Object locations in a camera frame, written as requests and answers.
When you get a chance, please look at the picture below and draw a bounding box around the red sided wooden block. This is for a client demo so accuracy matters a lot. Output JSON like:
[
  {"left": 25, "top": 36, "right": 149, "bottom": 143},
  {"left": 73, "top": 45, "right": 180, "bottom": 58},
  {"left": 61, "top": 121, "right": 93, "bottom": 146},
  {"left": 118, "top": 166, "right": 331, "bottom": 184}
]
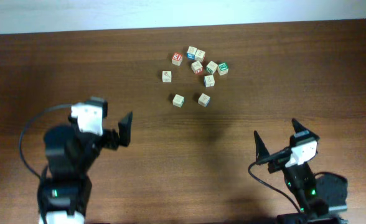
[{"left": 191, "top": 61, "right": 203, "bottom": 75}]

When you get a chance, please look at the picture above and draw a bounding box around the green letter B block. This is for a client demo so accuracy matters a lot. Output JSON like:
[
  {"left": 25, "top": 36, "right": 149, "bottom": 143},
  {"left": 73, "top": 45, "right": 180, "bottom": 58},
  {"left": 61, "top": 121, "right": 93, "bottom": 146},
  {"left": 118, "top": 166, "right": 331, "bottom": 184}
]
[{"left": 217, "top": 62, "right": 229, "bottom": 76}]

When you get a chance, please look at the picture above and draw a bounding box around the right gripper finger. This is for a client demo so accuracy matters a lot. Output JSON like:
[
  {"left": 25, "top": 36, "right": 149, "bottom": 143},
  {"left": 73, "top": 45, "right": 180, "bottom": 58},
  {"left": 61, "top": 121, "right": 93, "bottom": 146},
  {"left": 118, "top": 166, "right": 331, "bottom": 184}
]
[
  {"left": 253, "top": 131, "right": 270, "bottom": 164},
  {"left": 291, "top": 118, "right": 312, "bottom": 137}
]

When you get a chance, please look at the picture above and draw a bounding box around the blue sided wooden block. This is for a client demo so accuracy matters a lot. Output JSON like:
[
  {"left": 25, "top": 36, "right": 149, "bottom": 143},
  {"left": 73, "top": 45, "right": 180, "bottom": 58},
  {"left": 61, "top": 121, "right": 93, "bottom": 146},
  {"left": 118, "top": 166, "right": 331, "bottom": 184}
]
[{"left": 186, "top": 46, "right": 197, "bottom": 60}]

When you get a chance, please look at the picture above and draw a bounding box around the carrot picture wooden block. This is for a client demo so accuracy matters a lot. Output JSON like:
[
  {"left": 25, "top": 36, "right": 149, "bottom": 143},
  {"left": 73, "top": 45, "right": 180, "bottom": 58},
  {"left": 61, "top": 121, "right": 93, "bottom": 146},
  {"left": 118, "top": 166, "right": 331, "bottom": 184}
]
[{"left": 162, "top": 71, "right": 172, "bottom": 83}]

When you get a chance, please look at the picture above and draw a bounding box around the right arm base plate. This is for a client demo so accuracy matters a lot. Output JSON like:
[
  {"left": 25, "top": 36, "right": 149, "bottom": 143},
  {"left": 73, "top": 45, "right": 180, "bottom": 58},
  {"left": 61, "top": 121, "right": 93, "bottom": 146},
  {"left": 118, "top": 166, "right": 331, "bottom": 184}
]
[{"left": 276, "top": 213, "right": 349, "bottom": 224}]

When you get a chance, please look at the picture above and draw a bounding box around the green sided wooden block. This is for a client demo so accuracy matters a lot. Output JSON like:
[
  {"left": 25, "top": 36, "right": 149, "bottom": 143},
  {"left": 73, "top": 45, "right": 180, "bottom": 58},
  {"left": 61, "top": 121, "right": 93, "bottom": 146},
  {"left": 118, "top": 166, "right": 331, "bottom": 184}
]
[{"left": 206, "top": 61, "right": 218, "bottom": 75}]

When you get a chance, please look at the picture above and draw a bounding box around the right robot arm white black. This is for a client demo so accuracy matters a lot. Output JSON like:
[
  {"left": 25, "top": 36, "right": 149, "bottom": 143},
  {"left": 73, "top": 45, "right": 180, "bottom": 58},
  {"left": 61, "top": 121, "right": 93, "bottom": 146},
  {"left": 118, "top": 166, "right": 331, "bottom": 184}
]
[{"left": 248, "top": 118, "right": 349, "bottom": 224}]

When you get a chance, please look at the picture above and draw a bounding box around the blue edged wooden block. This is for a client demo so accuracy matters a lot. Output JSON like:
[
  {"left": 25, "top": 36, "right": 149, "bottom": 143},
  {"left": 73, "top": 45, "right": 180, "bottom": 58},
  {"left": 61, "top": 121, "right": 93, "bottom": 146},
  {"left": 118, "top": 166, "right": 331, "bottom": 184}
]
[{"left": 198, "top": 93, "right": 210, "bottom": 107}]

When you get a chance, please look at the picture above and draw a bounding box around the plain picture wooden block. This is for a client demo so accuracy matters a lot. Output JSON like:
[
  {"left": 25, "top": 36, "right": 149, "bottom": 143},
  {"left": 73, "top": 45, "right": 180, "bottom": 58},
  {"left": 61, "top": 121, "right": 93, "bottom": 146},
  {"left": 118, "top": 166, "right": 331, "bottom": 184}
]
[{"left": 195, "top": 49, "right": 205, "bottom": 63}]

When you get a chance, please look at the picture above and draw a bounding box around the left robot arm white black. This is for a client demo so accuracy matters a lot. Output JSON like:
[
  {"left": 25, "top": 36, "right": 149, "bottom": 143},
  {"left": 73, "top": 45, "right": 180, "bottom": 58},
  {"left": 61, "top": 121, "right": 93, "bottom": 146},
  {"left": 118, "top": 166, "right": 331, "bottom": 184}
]
[{"left": 37, "top": 97, "right": 133, "bottom": 223}]

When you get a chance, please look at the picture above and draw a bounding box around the red number wooden block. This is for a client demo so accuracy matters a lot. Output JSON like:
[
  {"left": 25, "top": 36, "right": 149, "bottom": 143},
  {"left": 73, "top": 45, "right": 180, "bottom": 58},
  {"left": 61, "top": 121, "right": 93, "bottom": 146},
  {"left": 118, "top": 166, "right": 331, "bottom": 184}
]
[{"left": 171, "top": 53, "right": 183, "bottom": 66}]

